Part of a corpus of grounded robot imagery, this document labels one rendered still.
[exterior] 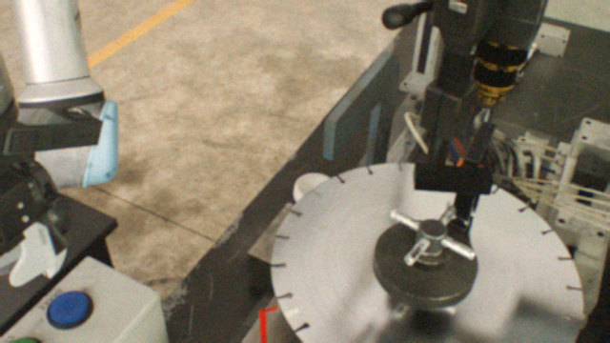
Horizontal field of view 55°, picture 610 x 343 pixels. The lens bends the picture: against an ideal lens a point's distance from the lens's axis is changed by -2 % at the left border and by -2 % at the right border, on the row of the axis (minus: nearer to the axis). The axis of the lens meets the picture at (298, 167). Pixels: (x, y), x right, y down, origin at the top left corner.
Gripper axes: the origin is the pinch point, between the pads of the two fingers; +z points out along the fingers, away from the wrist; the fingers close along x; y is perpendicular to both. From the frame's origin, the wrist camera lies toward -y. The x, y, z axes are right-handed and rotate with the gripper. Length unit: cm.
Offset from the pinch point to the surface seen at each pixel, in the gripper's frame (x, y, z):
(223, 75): -99, -164, 98
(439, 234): 33.0, -20.9, -2.4
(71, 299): -0.2, -0.6, 7.2
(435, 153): 29.4, -27.5, -6.7
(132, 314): 6.3, -3.0, 8.2
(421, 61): 11, -83, 16
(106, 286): 1.1, -4.5, 8.2
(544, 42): 31, -114, 20
